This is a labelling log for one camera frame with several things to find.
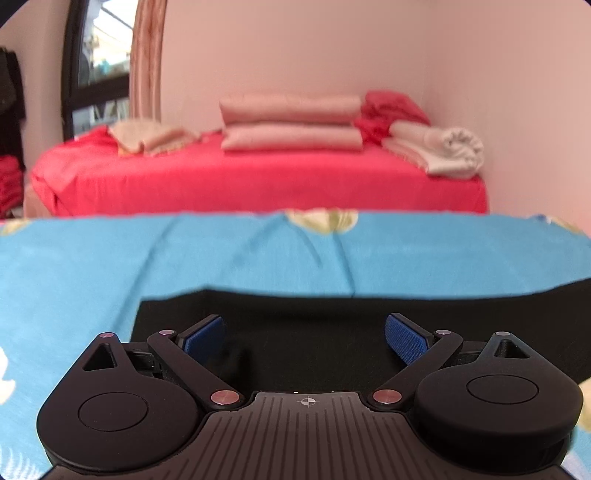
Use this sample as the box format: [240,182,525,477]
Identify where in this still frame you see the black pants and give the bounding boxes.
[131,280,590,396]

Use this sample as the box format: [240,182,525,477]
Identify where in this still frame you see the blue floral bed sheet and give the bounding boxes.
[1,213,590,479]

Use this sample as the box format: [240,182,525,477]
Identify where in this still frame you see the rolled cream blanket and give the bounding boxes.
[382,120,485,180]

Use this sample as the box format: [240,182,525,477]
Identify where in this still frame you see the red sheeted bed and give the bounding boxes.
[29,127,489,217]

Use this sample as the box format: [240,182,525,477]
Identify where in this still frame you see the beige towel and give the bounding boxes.
[107,119,200,156]

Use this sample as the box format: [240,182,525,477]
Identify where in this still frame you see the lower pink folded pillow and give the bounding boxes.
[221,123,363,152]

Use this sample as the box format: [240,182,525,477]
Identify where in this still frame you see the pink folded pillow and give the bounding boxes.
[219,94,362,125]
[221,123,363,152]

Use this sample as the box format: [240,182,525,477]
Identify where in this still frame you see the crumpled red cloth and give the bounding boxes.
[353,90,431,145]

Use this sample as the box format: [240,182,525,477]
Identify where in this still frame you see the upper pink folded pillow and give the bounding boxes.
[219,94,362,125]

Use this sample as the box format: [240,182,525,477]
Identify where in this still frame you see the red cloth pile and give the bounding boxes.
[0,155,24,218]

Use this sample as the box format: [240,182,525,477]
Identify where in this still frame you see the pink curtain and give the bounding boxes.
[129,0,167,121]

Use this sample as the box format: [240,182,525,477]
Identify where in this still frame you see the dark hanging garment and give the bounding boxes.
[0,47,26,171]

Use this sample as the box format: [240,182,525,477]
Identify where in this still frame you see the dark framed window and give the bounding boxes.
[61,0,138,140]

